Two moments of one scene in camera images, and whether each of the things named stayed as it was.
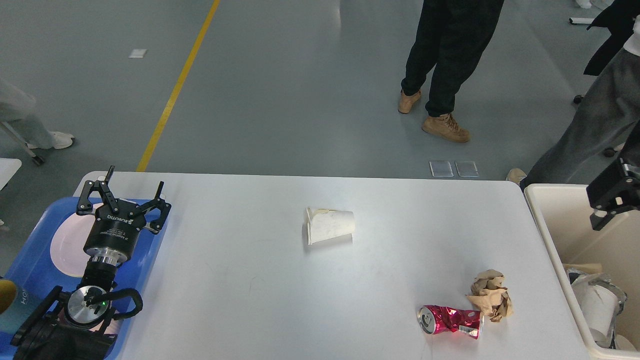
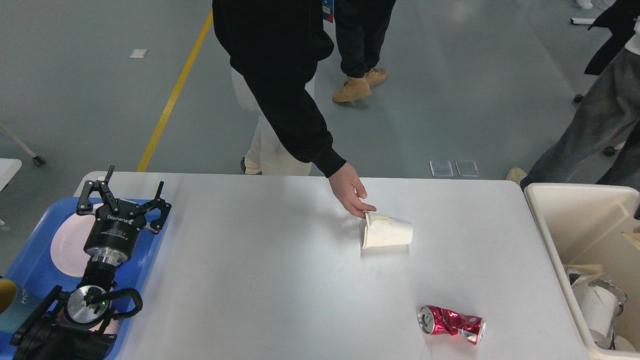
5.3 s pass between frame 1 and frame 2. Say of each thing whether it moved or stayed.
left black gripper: stayed
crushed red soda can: stayed
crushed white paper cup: moved
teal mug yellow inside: stayed
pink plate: stayed
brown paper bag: stayed
